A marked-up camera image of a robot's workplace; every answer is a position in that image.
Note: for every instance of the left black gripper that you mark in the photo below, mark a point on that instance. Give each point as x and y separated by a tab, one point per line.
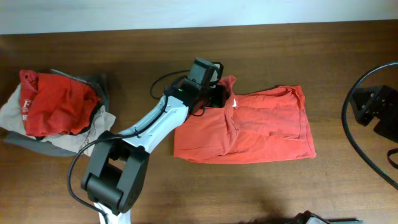
218	96

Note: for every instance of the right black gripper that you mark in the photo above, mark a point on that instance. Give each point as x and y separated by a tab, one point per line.
374	104

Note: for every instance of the orange soccer t-shirt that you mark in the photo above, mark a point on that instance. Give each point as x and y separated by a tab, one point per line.
264	126

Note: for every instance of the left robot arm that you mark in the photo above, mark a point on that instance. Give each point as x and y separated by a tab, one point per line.
117	168

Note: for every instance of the grey folded shirt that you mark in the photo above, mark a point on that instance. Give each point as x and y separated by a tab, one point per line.
97	82

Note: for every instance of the red folded shirt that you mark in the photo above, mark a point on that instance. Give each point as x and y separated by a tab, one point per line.
56	104

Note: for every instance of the beige folded shirt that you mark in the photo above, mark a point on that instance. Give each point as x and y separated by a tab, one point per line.
57	145

